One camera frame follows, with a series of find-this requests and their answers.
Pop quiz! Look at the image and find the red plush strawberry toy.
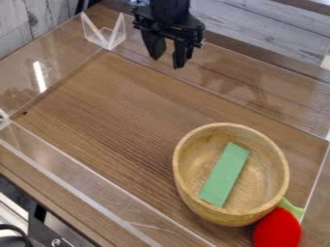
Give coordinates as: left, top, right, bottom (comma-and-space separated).
252, 198, 304, 247

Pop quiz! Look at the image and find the black table clamp bracket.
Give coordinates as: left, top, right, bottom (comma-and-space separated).
0, 204, 76, 247

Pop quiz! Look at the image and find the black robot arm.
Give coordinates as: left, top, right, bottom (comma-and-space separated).
131, 0, 204, 69

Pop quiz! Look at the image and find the clear acrylic corner bracket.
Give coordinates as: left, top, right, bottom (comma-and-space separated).
80, 13, 127, 50

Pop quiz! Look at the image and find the brown wooden bowl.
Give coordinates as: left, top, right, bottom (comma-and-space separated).
172, 123, 290, 227

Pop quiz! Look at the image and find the clear acrylic enclosure wall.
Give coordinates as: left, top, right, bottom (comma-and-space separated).
0, 109, 215, 247

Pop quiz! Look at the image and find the green foam block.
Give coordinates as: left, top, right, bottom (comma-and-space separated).
199, 142, 250, 207

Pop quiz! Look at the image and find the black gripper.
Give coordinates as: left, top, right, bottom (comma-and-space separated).
131, 4, 204, 69

